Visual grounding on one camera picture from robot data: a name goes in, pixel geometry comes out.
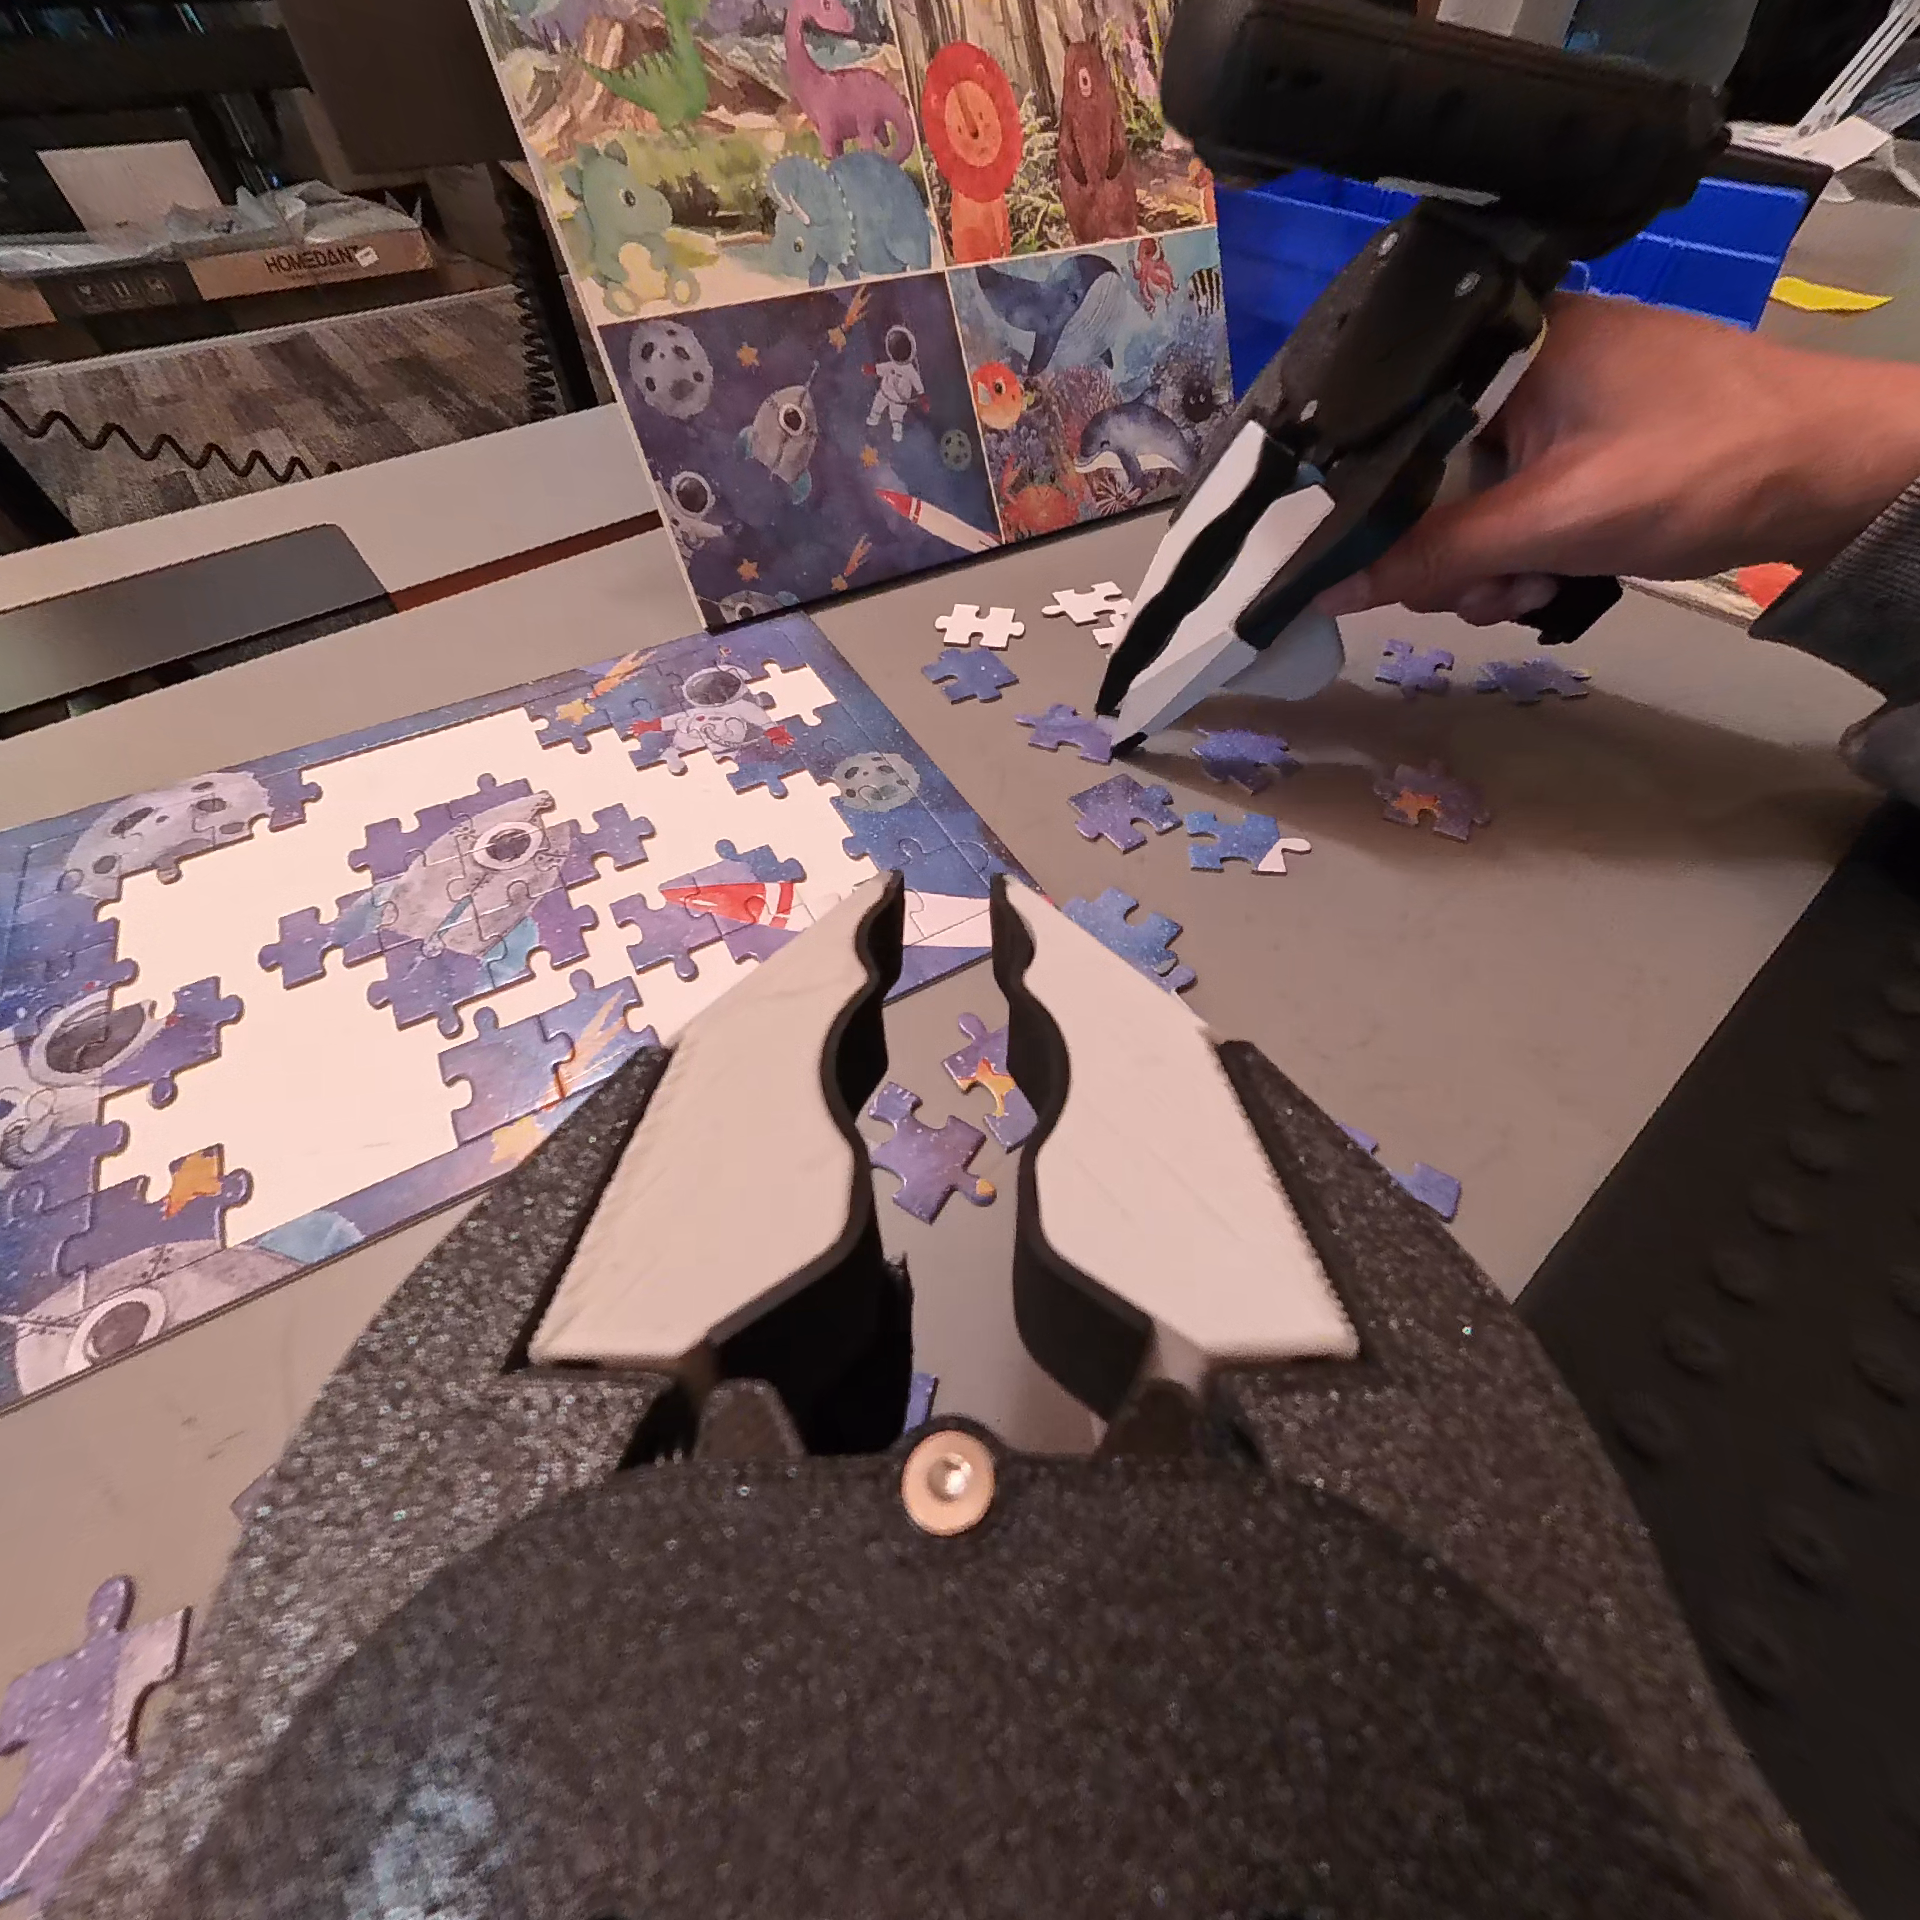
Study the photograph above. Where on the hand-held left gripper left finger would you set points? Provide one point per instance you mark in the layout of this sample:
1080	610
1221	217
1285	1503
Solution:
706	1200

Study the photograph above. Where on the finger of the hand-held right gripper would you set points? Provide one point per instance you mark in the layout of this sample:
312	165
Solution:
1292	556
1221	482

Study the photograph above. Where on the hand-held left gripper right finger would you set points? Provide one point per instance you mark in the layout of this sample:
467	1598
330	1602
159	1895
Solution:
1187	1200

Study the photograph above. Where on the blue jigsaw puzzle piece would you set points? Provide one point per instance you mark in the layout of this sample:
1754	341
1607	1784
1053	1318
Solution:
1060	733

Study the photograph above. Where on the puzzle pieces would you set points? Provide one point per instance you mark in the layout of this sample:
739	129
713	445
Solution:
1124	812

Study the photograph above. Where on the space puzzle board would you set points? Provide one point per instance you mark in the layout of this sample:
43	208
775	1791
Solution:
303	1021

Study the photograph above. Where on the person's right forearm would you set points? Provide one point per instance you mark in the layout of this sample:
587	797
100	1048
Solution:
1876	600

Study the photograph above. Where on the grey desk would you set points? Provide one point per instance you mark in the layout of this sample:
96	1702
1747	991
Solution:
1501	973

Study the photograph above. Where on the person's right hand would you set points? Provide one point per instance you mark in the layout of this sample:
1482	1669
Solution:
1651	465

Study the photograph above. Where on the blue plastic bin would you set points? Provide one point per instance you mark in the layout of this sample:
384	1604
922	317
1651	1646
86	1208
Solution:
1695	262

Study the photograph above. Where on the illustrated puzzle box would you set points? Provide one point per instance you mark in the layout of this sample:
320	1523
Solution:
842	378

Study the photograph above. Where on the yellow paper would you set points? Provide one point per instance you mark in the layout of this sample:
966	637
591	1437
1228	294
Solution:
1830	294

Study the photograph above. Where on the lion puzzle board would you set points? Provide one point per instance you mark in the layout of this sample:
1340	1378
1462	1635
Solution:
1772	584

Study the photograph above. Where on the dark grey flat panel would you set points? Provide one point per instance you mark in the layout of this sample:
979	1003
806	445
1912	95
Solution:
182	616

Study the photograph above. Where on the brown cardboard box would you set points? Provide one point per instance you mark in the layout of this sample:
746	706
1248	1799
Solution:
303	267

